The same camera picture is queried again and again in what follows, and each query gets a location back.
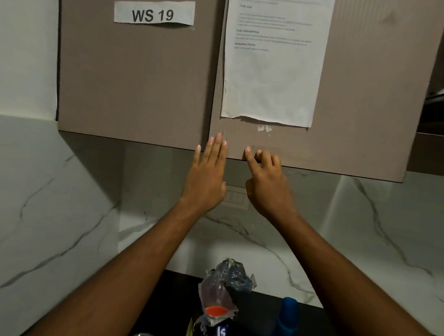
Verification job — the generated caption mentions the dark wooden open shelf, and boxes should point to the dark wooden open shelf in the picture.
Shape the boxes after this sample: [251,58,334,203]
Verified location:
[407,0,444,179]

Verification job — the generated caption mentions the white paper label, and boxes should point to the white paper label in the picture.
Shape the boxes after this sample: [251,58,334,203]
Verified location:
[113,0,197,28]

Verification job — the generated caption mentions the person's right hand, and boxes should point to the person's right hand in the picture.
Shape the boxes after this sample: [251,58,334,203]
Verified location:
[240,147,299,223]

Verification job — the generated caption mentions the person's left forearm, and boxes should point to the person's left forearm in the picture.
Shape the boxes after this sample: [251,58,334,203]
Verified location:
[24,190,210,336]

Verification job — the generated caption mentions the brown wall cabinet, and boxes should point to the brown wall cabinet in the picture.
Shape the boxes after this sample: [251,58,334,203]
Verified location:
[49,0,444,186]

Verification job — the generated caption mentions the white printed paper sheet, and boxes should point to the white printed paper sheet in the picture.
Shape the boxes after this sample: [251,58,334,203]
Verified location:
[219,0,336,129]

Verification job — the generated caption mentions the white wall switch board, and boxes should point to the white wall switch board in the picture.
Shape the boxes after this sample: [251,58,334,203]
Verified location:
[219,184,251,210]

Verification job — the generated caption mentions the blue plastic water bottle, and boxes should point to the blue plastic water bottle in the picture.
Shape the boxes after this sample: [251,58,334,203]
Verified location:
[271,296,301,336]

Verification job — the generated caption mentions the person's left hand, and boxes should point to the person's left hand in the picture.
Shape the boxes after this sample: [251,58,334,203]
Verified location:
[181,131,230,216]

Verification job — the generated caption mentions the person's right forearm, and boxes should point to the person's right forearm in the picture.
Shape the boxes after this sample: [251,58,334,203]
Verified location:
[268,210,444,336]

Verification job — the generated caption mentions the puppy food bag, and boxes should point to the puppy food bag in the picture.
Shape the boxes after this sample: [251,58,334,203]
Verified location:
[183,255,258,336]

